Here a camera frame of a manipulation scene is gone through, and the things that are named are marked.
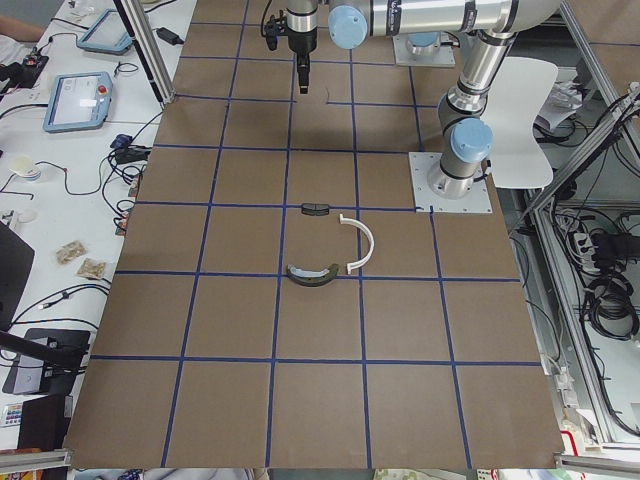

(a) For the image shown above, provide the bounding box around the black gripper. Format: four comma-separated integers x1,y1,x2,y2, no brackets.
286,0,318,94

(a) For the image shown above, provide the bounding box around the black power adapter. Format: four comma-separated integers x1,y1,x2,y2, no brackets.
156,27,184,45

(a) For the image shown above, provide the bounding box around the dark grey brake pad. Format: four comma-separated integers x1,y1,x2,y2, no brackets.
300,202,330,217

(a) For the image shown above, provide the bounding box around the white curved plastic arc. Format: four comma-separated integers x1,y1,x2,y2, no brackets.
339,214,375,275

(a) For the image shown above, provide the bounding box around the blue teach pendant far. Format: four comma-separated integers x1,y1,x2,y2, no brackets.
76,9,132,55

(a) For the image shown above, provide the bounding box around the blue teach pendant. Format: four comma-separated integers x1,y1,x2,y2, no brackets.
76,9,132,55
43,71,113,133

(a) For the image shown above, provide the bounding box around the dark curved brake shoe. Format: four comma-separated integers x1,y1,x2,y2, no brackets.
286,263,340,287

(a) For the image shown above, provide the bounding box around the blue teach pendant near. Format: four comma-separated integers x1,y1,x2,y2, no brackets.
43,71,113,133

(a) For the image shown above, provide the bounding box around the white plastic chair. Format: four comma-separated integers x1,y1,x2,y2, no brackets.
482,57,558,189

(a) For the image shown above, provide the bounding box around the small bag of parts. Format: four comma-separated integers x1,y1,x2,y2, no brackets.
55,240,88,265
76,258,108,280

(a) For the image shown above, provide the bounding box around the white paper cup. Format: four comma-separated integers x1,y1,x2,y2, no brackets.
9,155,41,181

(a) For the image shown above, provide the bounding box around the black monitor stand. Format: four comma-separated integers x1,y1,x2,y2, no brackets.
1,328,90,395

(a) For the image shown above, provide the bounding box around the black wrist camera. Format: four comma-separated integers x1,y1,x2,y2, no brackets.
263,12,287,51

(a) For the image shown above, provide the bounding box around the aluminium frame post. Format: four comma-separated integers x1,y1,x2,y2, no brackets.
114,0,175,105

